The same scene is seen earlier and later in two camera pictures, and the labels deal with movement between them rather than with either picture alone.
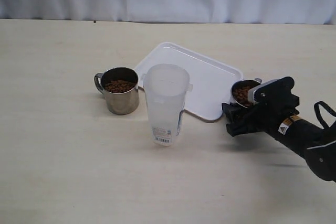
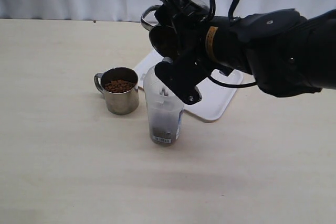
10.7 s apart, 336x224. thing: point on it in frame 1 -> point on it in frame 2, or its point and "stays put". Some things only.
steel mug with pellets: x=121 y=86 stays put
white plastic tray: x=211 y=83 stays put
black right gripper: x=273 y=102 -> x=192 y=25
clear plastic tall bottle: x=166 y=87 stays put
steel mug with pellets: x=240 y=89 -> x=164 y=39
